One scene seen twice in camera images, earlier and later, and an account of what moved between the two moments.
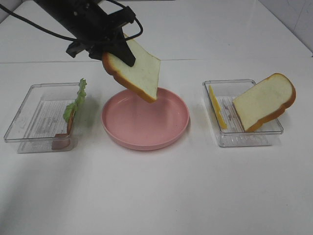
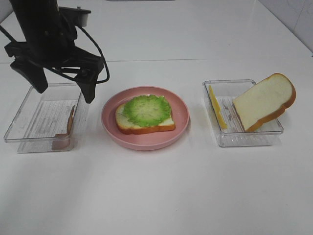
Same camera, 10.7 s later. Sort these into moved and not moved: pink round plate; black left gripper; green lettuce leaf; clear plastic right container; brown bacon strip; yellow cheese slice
Moved: green lettuce leaf; black left gripper
Not moved: brown bacon strip; pink round plate; clear plastic right container; yellow cheese slice
